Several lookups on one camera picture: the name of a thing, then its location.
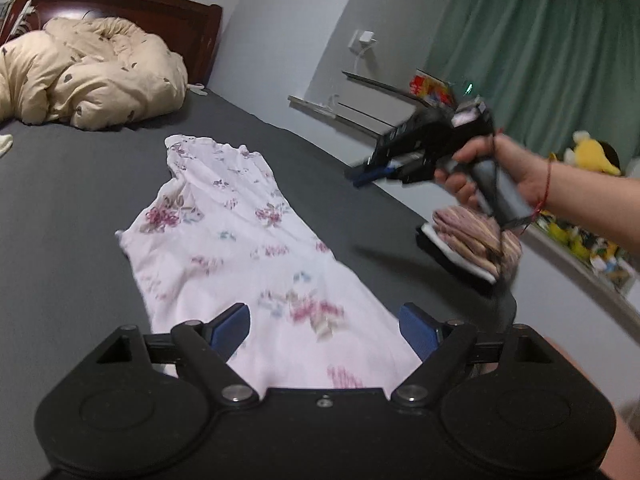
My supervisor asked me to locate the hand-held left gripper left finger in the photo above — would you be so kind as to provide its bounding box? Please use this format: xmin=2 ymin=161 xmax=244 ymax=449
xmin=92 ymin=302 xmax=261 ymax=408

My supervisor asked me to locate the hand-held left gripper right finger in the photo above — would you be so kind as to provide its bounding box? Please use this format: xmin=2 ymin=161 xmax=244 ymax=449
xmin=390 ymin=302 xmax=556 ymax=408

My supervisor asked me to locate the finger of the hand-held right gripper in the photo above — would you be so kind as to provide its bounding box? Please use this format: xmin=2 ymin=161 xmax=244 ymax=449
xmin=345 ymin=155 xmax=401 ymax=188

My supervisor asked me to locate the pink floral garment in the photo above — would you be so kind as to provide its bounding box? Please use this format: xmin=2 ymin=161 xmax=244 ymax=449
xmin=115 ymin=134 xmax=423 ymax=391

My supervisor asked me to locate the person's right forearm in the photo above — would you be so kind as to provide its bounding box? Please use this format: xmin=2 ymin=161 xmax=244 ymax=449
xmin=542 ymin=160 xmax=640 ymax=257

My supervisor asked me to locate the person's right hand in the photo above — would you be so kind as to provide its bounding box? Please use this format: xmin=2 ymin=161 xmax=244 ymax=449
xmin=434 ymin=134 xmax=551 ymax=211

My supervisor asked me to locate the red yellow snack box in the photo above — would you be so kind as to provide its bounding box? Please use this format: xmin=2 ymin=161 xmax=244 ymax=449
xmin=409 ymin=71 xmax=456 ymax=109

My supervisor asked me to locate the beige cabinet dark trim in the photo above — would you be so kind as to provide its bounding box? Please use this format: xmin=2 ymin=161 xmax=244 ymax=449
xmin=339 ymin=71 xmax=426 ymax=137

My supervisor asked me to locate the pink striped folded garment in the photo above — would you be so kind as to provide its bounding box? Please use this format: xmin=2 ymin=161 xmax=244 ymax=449
xmin=431 ymin=205 xmax=523 ymax=281

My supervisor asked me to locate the green curtain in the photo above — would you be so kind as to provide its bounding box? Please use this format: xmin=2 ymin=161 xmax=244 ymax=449
xmin=425 ymin=0 xmax=640 ymax=176

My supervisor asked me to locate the yellow plush toy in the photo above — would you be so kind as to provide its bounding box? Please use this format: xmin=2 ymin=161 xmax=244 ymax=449
xmin=565 ymin=131 xmax=623 ymax=177

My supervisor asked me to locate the yellow toy figures box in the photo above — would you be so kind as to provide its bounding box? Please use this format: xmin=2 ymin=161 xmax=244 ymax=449
xmin=544 ymin=210 xmax=639 ymax=291

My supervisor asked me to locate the dark red wooden headboard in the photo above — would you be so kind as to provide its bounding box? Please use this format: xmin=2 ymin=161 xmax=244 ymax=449
xmin=0 ymin=0 xmax=223 ymax=88

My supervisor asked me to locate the beige heart print duvet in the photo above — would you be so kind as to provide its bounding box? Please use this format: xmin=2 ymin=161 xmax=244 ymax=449
xmin=0 ymin=16 xmax=190 ymax=132

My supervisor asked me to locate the white wall charger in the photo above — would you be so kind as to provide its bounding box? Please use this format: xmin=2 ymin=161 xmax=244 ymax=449
xmin=348 ymin=29 xmax=377 ymax=54

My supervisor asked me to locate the red string bracelet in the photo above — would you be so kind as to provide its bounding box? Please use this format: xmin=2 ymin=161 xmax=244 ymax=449
xmin=536 ymin=154 xmax=555 ymax=212

